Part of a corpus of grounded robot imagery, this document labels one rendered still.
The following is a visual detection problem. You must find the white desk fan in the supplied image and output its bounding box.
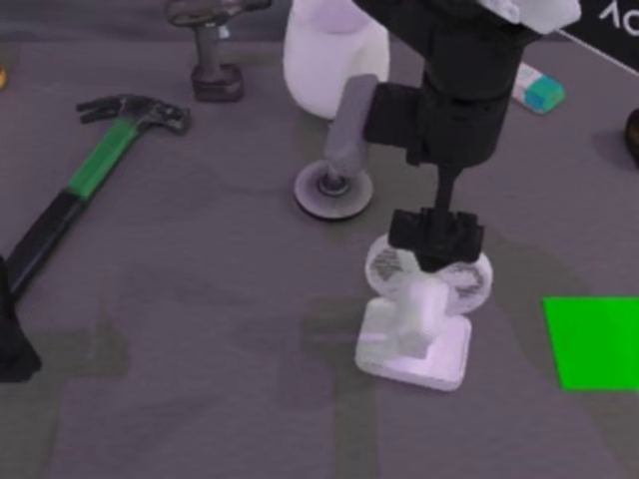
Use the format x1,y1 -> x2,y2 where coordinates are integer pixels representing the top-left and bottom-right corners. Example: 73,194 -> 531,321
353,234 -> 494,393

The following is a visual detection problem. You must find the green square marker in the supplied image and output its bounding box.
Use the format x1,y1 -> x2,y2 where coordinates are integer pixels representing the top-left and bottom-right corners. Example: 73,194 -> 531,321
542,295 -> 639,391

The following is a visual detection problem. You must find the white teal small box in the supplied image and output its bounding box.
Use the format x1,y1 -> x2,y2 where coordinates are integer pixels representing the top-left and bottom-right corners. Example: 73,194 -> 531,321
508,62 -> 566,118

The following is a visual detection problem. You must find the white plastic jug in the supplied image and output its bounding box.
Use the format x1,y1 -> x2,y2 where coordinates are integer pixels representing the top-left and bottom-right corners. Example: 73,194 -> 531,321
282,0 -> 391,121

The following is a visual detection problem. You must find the black round object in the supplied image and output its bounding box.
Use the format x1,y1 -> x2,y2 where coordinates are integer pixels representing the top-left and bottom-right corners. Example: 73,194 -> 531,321
623,108 -> 639,167

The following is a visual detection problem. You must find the black panel with white letters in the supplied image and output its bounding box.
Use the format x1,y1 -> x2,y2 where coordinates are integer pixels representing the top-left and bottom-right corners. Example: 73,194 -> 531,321
556,0 -> 639,76

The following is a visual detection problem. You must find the dark grey power drill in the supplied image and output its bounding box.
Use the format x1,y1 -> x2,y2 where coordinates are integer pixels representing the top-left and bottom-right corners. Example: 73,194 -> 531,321
166,0 -> 275,104

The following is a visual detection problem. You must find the black bulky object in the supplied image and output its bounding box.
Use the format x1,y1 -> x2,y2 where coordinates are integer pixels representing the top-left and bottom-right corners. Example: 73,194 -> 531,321
0,252 -> 44,384

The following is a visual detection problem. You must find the grey handle with round disc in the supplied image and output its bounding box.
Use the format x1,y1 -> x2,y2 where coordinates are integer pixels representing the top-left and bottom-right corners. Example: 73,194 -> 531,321
293,74 -> 376,222

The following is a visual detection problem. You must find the hammer with green black handle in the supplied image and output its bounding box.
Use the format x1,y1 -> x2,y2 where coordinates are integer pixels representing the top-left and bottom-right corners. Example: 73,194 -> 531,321
0,94 -> 193,300

